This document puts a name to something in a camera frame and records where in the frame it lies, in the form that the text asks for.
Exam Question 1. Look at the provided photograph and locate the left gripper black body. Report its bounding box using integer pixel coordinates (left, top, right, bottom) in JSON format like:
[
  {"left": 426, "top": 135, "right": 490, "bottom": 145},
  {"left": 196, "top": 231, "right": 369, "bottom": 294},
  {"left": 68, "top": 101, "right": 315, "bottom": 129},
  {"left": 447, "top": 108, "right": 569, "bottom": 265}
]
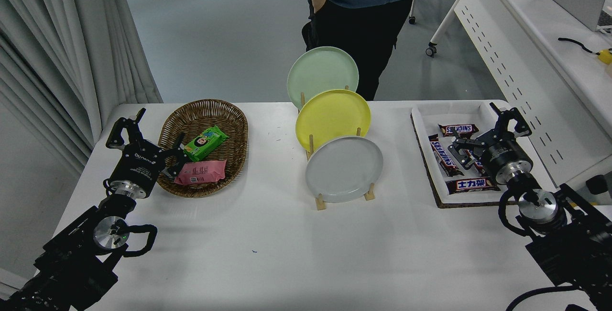
[{"left": 109, "top": 142, "right": 166, "bottom": 197}]

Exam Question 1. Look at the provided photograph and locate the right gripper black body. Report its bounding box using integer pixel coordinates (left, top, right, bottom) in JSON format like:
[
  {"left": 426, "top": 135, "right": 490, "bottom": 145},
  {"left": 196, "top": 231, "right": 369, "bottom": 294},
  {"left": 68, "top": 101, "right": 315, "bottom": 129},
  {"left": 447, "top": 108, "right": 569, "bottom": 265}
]
[{"left": 481, "top": 139, "right": 533, "bottom": 176}]

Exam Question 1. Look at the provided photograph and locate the grey plate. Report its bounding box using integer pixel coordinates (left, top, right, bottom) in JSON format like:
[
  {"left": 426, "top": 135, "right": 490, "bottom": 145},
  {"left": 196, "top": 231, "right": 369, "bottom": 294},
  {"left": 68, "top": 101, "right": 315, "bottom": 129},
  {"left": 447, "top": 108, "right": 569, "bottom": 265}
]
[{"left": 305, "top": 135, "right": 384, "bottom": 204}]

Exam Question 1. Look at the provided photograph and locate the yellow plate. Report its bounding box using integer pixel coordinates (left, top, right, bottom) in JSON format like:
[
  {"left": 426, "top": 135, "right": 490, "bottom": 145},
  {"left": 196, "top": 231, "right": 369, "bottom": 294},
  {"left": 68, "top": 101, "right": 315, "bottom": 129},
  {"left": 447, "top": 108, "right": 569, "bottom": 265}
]
[{"left": 295, "top": 89, "right": 372, "bottom": 153}]

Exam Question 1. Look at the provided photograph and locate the wooden plate rack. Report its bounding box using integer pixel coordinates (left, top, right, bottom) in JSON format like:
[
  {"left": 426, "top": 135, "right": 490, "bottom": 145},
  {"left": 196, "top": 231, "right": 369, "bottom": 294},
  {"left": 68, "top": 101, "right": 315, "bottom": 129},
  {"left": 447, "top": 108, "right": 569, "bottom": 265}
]
[{"left": 299, "top": 85, "right": 377, "bottom": 211}]

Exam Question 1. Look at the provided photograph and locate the pale green plate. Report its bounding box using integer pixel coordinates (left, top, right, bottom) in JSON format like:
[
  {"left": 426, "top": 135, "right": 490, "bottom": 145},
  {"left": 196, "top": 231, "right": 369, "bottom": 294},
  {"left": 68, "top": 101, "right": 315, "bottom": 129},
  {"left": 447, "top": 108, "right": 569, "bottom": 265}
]
[{"left": 286, "top": 46, "right": 360, "bottom": 110}]

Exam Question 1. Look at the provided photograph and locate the brown Snickers bar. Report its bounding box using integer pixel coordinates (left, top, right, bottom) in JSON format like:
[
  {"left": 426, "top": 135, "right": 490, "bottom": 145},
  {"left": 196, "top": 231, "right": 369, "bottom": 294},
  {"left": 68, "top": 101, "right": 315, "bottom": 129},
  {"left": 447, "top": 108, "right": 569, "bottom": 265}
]
[
  {"left": 438, "top": 123, "right": 480, "bottom": 138},
  {"left": 428, "top": 134, "right": 465, "bottom": 178},
  {"left": 466, "top": 151, "right": 489, "bottom": 176}
]

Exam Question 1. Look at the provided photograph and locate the pink snack packet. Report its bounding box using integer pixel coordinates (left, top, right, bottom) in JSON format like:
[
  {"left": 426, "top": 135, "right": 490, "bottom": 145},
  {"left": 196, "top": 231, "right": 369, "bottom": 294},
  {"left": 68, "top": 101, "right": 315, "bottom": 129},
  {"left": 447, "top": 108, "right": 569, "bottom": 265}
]
[{"left": 174, "top": 159, "right": 228, "bottom": 186}]

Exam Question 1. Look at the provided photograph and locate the green snack packet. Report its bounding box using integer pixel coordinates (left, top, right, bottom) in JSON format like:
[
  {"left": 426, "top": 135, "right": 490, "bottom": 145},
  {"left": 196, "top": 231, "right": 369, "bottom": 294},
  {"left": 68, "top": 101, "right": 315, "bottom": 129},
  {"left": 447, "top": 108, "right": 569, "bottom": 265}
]
[{"left": 183, "top": 125, "right": 229, "bottom": 162}]

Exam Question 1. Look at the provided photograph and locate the Snickers bar with Chinese print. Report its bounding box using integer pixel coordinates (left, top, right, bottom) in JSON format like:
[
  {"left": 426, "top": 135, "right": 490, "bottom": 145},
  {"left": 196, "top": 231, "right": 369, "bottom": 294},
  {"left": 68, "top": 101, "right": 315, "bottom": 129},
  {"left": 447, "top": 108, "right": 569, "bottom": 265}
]
[{"left": 445, "top": 177, "right": 501, "bottom": 195}]

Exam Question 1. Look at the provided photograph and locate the white tray with cork base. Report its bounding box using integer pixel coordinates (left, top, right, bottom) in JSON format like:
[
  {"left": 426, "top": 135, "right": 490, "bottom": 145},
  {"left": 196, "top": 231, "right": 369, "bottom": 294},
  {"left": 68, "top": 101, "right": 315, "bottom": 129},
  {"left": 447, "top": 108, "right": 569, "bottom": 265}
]
[{"left": 410, "top": 100, "right": 557, "bottom": 209}]

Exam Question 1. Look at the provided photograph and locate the brown wicker basket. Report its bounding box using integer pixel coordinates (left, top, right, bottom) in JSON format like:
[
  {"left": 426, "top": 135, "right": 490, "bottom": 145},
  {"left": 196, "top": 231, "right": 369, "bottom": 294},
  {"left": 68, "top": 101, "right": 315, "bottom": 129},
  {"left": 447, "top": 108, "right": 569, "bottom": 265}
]
[{"left": 156, "top": 99, "right": 249, "bottom": 199}]

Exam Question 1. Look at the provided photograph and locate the small black round object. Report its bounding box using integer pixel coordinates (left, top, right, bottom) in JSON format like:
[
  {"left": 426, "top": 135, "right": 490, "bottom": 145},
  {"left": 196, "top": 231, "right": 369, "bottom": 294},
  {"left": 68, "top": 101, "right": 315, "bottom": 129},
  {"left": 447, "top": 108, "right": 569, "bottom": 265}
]
[{"left": 586, "top": 175, "right": 609, "bottom": 196}]

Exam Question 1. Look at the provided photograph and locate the white desk on casters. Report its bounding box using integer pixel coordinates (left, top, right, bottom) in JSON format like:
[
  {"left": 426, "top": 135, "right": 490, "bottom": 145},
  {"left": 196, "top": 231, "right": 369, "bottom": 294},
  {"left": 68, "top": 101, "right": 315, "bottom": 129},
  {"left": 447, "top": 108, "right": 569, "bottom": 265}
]
[{"left": 426, "top": 0, "right": 612, "bottom": 189}]

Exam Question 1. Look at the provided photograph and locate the grey curtain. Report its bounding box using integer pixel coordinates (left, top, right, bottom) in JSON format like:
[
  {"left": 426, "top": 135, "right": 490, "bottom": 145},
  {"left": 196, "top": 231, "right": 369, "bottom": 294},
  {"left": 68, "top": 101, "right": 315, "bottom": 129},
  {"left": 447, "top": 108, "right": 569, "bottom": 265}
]
[{"left": 0, "top": 0, "right": 164, "bottom": 178}]

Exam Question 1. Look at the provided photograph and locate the person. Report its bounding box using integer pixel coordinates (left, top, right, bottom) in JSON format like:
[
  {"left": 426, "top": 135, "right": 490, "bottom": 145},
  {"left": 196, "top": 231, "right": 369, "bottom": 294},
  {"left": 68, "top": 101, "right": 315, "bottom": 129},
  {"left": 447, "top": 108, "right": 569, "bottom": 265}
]
[{"left": 300, "top": 0, "right": 421, "bottom": 102}]

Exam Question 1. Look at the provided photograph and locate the black cable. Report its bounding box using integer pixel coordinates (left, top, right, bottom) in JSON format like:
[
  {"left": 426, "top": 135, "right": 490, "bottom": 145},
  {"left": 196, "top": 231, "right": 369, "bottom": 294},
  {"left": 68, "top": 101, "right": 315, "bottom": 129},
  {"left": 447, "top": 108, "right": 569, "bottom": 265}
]
[{"left": 558, "top": 37, "right": 599, "bottom": 56}]

